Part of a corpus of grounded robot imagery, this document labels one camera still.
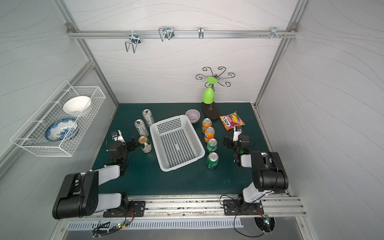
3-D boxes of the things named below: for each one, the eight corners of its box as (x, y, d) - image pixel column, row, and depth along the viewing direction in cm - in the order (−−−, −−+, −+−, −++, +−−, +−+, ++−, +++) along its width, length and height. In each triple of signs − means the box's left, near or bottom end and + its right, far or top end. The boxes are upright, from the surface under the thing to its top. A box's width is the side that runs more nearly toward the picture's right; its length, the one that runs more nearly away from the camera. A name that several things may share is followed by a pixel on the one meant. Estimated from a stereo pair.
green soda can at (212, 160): (207, 171, 90) (208, 162, 80) (206, 161, 94) (208, 151, 84) (216, 171, 90) (219, 162, 80) (215, 161, 94) (218, 151, 84)
